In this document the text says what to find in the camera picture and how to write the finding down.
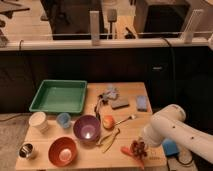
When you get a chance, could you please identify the purple bowl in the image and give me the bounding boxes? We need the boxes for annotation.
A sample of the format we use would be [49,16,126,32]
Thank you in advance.
[73,115,101,142]

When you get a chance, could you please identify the blue sponge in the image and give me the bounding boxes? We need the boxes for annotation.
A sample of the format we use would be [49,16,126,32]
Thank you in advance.
[136,95,147,112]

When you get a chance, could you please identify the yellow banana peel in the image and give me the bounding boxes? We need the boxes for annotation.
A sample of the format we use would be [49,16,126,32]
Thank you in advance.
[96,128,120,153]

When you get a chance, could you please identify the white tipped brush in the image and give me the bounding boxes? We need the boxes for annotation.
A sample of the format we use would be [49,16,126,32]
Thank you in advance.
[114,115,137,126]

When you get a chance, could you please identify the red yellow apple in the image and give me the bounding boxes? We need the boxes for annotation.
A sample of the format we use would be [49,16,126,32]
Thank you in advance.
[102,115,115,130]

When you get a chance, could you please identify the grey crumpled cloth toy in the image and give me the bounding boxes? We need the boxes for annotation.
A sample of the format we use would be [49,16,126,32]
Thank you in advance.
[102,86,118,101]

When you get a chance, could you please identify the white post right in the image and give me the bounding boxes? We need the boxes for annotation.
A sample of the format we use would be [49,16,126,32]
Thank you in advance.
[181,9,204,44]

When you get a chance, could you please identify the blue object beside table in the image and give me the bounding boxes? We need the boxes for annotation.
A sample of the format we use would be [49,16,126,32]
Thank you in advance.
[162,139,179,156]

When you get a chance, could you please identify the black hanging cable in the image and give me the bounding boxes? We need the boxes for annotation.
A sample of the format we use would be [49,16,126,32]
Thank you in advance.
[159,35,179,111]

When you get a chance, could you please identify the red bowl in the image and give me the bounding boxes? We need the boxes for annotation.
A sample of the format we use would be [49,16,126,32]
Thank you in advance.
[48,137,77,167]

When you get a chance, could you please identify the black handled tool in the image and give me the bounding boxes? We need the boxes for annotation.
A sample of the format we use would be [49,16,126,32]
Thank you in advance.
[94,95,103,121]

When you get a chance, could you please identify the dark red grape bunch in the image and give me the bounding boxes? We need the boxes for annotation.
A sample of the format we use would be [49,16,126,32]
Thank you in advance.
[130,140,147,159]

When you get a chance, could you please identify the white post left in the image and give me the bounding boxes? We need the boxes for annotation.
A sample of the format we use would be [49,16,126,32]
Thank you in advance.
[90,11,100,46]

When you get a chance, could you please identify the small blue cup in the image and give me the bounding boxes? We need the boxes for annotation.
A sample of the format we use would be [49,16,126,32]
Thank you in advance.
[56,113,71,129]

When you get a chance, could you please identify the small metal cup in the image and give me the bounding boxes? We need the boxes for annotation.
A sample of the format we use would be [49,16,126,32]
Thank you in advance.
[19,143,37,159]

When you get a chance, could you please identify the black office chair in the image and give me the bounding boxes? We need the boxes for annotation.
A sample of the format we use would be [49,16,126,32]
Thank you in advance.
[40,0,106,40]

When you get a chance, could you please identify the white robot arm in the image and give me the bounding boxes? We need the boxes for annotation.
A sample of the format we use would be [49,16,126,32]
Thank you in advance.
[141,104,213,164]

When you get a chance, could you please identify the green plastic tray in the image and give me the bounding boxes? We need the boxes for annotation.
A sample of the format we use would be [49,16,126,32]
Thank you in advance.
[29,80,87,115]

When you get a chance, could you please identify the orange carrot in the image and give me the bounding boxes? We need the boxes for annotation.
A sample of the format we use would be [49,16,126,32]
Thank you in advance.
[120,146,144,170]

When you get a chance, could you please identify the white paper cup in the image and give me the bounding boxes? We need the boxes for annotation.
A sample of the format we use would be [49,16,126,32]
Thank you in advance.
[28,112,49,133]

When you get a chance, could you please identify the white post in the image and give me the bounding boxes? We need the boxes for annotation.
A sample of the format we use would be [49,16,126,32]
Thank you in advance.
[181,9,204,44]
[90,11,100,46]

